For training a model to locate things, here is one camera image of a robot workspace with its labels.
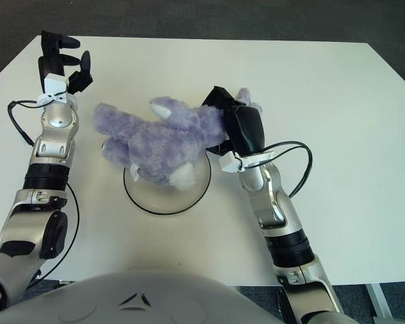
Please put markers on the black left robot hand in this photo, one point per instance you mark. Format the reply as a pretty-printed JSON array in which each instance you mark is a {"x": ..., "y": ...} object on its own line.
[{"x": 52, "y": 65}]

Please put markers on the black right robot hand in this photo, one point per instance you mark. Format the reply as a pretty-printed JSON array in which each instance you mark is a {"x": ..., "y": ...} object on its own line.
[{"x": 244, "y": 128}]

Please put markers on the purple plush bunny doll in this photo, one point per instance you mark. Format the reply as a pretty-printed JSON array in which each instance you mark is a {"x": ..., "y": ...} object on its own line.
[{"x": 155, "y": 141}]

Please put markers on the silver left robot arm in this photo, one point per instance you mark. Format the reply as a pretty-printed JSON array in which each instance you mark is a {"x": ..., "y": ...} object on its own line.
[{"x": 50, "y": 152}]

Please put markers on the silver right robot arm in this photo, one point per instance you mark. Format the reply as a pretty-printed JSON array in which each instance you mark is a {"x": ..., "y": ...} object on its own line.
[{"x": 276, "y": 209}]

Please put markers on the white plate with black rim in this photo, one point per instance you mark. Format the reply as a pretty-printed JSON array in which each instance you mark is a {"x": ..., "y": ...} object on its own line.
[{"x": 168, "y": 199}]

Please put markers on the white left wrist connector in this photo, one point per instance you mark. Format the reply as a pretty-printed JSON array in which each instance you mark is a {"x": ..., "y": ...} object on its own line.
[{"x": 55, "y": 89}]

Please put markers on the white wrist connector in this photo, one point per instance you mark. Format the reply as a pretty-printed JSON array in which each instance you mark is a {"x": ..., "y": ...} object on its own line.
[
  {"x": 231, "y": 162},
  {"x": 55, "y": 89}
]

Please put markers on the white right wrist connector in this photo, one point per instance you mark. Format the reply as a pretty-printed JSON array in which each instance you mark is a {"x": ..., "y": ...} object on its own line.
[{"x": 231, "y": 162}]

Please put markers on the grey robot torso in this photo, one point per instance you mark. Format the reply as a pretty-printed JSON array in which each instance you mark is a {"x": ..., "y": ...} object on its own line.
[{"x": 138, "y": 300}]

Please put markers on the black metal bracket with screws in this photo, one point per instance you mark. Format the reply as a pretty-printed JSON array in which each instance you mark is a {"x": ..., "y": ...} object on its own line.
[{"x": 280, "y": 297}]

